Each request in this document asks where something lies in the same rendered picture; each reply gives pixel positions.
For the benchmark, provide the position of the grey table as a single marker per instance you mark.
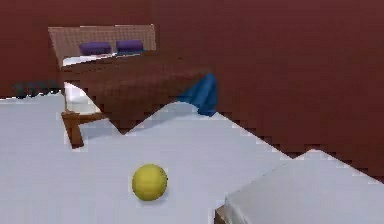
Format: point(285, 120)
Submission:
point(310, 193)

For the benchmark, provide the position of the purple pillow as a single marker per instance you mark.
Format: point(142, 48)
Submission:
point(129, 45)
point(95, 48)

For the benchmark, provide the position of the wooden bed with brown blanket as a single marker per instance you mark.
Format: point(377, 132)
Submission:
point(133, 83)

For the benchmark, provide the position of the dark green plant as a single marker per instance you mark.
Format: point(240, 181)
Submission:
point(33, 88)

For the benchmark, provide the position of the yellow ball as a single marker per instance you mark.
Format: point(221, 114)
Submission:
point(149, 182)

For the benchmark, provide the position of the blue cloth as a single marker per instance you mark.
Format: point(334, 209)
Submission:
point(202, 95)

